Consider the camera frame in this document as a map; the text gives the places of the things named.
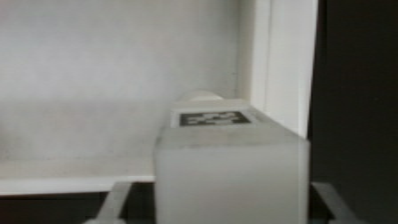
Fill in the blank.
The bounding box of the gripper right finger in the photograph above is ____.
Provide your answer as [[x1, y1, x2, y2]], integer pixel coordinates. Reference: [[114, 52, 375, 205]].
[[308, 182, 368, 224]]

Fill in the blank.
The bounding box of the white square tabletop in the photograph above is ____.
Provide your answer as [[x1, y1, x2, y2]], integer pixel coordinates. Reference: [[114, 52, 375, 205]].
[[0, 0, 320, 197]]

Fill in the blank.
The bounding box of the white table leg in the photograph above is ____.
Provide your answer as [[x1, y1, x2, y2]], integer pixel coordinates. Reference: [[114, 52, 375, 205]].
[[153, 91, 310, 224]]

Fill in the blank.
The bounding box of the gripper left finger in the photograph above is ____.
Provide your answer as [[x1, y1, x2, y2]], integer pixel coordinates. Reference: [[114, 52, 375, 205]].
[[82, 181, 157, 224]]

